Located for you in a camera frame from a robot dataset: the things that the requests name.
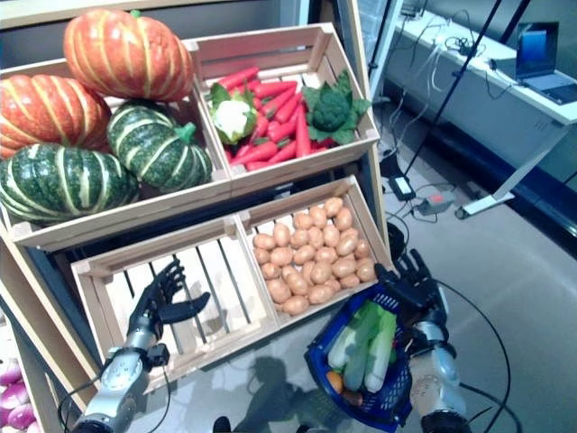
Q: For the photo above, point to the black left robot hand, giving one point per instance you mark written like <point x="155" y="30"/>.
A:
<point x="167" y="306"/>

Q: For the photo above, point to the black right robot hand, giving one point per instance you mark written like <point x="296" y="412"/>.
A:
<point x="419" y="293"/>

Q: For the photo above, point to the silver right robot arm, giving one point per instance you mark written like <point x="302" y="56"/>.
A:
<point x="435" y="379"/>

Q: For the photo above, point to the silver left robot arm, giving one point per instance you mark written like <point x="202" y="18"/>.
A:
<point x="117" y="379"/>

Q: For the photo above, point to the blue plastic shopping basket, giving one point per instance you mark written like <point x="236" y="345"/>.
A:
<point x="387" y="401"/>

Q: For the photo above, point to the brown potato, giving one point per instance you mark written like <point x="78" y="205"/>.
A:
<point x="349" y="280"/>
<point x="321" y="294"/>
<point x="281" y="234"/>
<point x="295" y="305"/>
<point x="333" y="206"/>
<point x="278" y="290"/>
<point x="263" y="241"/>
<point x="366" y="269"/>
<point x="343" y="218"/>
<point x="317" y="215"/>

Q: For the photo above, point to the light wooden slat crate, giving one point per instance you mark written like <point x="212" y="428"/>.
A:
<point x="225" y="279"/>
<point x="38" y="397"/>
<point x="360" y="207"/>
<point x="306" y="162"/>

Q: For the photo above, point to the grey box with red button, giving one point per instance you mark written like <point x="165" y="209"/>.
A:
<point x="435" y="203"/>

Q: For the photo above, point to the large wooden slat crate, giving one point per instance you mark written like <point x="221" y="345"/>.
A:
<point x="126" y="221"/>

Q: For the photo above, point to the black power adapter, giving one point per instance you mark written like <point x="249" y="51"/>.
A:
<point x="402" y="187"/>

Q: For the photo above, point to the green striped pumpkin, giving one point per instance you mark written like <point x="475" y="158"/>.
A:
<point x="63" y="185"/>
<point x="153" y="149"/>

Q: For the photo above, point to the purple white turnip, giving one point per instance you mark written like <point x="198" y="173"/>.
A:
<point x="9" y="373"/>
<point x="11" y="397"/>

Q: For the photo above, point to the red plastic carrot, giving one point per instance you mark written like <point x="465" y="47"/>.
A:
<point x="254" y="153"/>
<point x="275" y="88"/>
<point x="281" y="151"/>
<point x="236" y="77"/>
<point x="279" y="101"/>
<point x="288" y="108"/>
<point x="303" y="133"/>

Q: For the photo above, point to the white table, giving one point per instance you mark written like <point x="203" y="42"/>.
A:
<point x="505" y="113"/>

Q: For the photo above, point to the white cauliflower with green leaves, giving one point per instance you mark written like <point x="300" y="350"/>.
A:
<point x="233" y="117"/>

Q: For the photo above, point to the green broccoli with leaves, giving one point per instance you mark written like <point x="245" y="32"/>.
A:
<point x="331" y="110"/>

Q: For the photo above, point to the black tripod stand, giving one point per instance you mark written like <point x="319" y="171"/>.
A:
<point x="457" y="72"/>

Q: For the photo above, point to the orange striped pumpkin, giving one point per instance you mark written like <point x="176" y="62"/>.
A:
<point x="126" y="54"/>
<point x="49" y="113"/>

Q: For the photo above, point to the thin black stand pole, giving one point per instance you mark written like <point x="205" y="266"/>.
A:
<point x="381" y="34"/>

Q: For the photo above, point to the open silver laptop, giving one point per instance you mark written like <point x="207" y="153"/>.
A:
<point x="536" y="49"/>

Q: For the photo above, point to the wooden display shelf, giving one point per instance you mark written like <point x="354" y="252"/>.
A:
<point x="45" y="11"/>

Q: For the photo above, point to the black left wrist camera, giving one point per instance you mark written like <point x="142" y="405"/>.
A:
<point x="158" y="355"/>

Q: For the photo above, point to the glass door white frame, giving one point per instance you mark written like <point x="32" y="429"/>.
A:
<point x="391" y="49"/>

